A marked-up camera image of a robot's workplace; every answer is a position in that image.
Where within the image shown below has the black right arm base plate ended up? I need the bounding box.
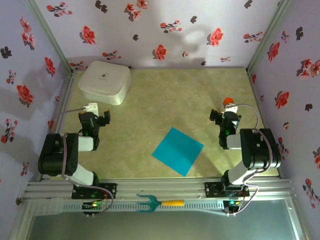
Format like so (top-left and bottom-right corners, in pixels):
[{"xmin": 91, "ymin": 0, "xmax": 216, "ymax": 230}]
[{"xmin": 204, "ymin": 181, "xmax": 250, "ymax": 199}]

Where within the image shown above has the white plastic lidded box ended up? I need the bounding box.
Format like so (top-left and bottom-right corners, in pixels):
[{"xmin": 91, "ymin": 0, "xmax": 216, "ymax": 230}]
[{"xmin": 77, "ymin": 60, "xmax": 133, "ymax": 106}]

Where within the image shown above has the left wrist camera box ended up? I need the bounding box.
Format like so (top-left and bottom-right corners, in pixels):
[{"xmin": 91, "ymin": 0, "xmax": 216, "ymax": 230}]
[{"xmin": 83, "ymin": 102, "xmax": 99, "ymax": 114}]

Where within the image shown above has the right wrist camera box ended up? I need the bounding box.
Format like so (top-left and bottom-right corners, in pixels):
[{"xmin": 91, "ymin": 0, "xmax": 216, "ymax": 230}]
[{"xmin": 224, "ymin": 103, "xmax": 238, "ymax": 115}]

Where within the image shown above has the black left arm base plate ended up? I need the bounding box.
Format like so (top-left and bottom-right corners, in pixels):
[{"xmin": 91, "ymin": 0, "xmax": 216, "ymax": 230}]
[{"xmin": 71, "ymin": 182, "xmax": 118, "ymax": 200}]

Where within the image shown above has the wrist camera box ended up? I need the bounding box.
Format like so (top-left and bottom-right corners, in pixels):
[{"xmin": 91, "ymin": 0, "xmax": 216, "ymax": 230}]
[
  {"xmin": 83, "ymin": 102, "xmax": 99, "ymax": 114},
  {"xmin": 224, "ymin": 103, "xmax": 238, "ymax": 115}
]

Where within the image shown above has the aluminium frame rail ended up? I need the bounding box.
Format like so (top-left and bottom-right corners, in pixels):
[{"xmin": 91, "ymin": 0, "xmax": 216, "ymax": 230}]
[{"xmin": 23, "ymin": 177, "xmax": 298, "ymax": 201}]

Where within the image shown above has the grey metal panel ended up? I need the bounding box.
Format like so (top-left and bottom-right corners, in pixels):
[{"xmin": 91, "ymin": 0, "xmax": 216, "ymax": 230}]
[{"xmin": 9, "ymin": 198, "xmax": 311, "ymax": 240}]

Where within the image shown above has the white slotted cable duct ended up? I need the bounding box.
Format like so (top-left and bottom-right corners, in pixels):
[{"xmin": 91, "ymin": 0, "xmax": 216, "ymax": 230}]
[{"xmin": 32, "ymin": 198, "xmax": 226, "ymax": 216}]

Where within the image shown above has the blue square paper sheet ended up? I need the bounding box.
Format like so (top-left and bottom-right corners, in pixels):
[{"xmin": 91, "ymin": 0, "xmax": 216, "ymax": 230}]
[{"xmin": 151, "ymin": 126, "xmax": 205, "ymax": 177}]

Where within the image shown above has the teal rake with yellow handle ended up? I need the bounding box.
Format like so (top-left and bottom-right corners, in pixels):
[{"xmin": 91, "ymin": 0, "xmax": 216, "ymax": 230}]
[{"xmin": 136, "ymin": 193, "xmax": 185, "ymax": 214}]

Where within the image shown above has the aluminium side rail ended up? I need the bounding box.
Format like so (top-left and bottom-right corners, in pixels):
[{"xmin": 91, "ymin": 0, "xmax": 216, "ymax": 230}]
[{"xmin": 37, "ymin": 71, "xmax": 76, "ymax": 181}]

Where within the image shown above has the aluminium corner post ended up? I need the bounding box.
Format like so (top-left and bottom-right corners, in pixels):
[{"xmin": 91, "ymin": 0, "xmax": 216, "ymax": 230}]
[
  {"xmin": 24, "ymin": 0, "xmax": 76, "ymax": 75},
  {"xmin": 246, "ymin": 0, "xmax": 295, "ymax": 75}
]

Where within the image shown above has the orange capped small bottle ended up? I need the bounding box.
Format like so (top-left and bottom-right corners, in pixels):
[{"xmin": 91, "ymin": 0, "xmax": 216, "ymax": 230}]
[{"xmin": 221, "ymin": 97, "xmax": 235, "ymax": 111}]

